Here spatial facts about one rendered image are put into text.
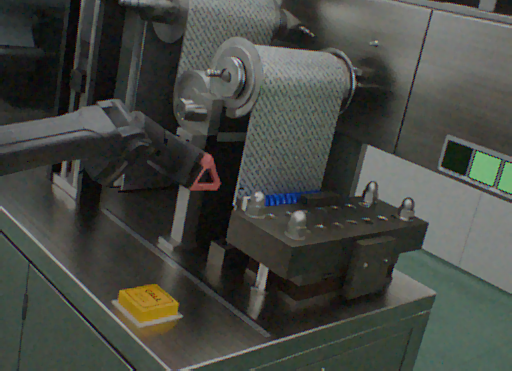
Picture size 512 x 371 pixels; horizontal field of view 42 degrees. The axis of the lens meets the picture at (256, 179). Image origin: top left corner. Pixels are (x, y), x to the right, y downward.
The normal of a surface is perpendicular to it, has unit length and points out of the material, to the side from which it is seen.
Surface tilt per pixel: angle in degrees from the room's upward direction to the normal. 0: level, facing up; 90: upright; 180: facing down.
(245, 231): 90
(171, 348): 0
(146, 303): 0
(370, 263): 90
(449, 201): 90
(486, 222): 90
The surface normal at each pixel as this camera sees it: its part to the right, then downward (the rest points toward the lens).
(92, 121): 0.57, -0.62
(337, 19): -0.74, 0.06
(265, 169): 0.65, 0.35
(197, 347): 0.19, -0.94
